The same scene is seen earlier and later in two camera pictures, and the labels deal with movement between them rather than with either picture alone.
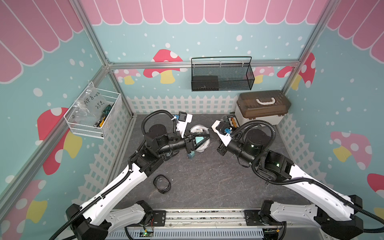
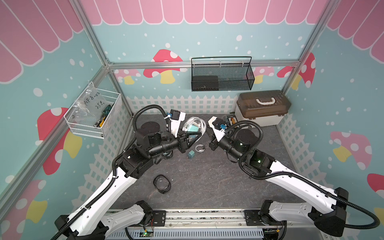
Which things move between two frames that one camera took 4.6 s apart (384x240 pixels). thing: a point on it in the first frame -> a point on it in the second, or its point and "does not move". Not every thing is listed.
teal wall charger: [198, 139] -> [193, 128]
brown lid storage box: [267, 105] does not move
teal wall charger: [191, 155] does not move
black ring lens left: [162, 184] does not move
